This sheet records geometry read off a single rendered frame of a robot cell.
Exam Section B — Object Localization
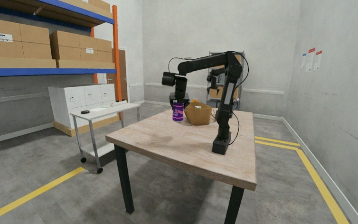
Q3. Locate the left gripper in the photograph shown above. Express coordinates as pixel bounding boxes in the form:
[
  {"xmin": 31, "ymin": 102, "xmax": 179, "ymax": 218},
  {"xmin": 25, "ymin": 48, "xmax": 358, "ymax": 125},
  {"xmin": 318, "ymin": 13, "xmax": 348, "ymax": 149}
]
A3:
[{"xmin": 169, "ymin": 88, "xmax": 190, "ymax": 110}]

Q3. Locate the tan bag with white handle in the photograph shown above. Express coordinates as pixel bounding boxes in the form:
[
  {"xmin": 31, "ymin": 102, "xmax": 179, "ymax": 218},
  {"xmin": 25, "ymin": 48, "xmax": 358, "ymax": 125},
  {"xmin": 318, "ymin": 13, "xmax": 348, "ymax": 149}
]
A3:
[{"xmin": 184, "ymin": 102, "xmax": 215, "ymax": 125}]

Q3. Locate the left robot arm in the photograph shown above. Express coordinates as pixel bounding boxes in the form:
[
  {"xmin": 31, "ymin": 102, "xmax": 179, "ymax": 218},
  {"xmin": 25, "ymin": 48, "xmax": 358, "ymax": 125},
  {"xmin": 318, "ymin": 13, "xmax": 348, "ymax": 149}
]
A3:
[{"xmin": 162, "ymin": 51, "xmax": 243, "ymax": 147}]

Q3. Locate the purple drink can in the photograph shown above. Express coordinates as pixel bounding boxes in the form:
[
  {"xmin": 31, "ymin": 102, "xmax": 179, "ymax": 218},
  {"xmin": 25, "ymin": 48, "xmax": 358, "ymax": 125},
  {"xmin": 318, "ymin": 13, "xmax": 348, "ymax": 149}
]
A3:
[{"xmin": 172, "ymin": 101, "xmax": 184, "ymax": 122}]

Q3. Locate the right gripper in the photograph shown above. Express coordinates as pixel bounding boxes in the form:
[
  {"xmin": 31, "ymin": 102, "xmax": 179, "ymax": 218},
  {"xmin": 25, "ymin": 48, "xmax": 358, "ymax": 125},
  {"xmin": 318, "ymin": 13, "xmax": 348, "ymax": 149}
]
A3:
[{"xmin": 207, "ymin": 82, "xmax": 219, "ymax": 95}]

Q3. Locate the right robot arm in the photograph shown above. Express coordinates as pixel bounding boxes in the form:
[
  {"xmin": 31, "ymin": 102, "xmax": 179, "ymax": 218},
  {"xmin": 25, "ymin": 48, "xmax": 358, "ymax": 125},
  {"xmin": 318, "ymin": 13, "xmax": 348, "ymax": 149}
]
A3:
[{"xmin": 207, "ymin": 67, "xmax": 234, "ymax": 116}]

